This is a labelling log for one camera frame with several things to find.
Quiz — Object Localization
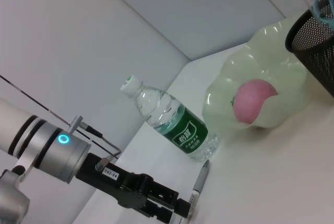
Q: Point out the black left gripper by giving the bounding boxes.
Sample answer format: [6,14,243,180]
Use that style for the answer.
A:
[75,152,192,224]

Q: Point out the grey pen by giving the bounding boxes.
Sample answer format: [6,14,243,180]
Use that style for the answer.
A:
[186,159,210,217]

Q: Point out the clear plastic water bottle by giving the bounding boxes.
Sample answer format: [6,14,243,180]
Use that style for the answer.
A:
[120,74,219,162]

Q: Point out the pink peach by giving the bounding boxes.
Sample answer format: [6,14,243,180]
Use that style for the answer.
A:
[233,79,279,127]

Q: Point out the blue scissors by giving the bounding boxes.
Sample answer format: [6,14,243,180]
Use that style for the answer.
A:
[312,0,334,30]

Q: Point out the green glass fruit plate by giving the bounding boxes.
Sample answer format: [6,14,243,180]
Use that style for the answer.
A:
[202,16,318,130]

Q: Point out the black mesh pen holder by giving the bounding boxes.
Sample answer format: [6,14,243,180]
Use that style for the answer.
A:
[284,0,334,97]

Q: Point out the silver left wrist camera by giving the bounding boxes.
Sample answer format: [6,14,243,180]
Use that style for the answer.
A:
[0,166,31,224]

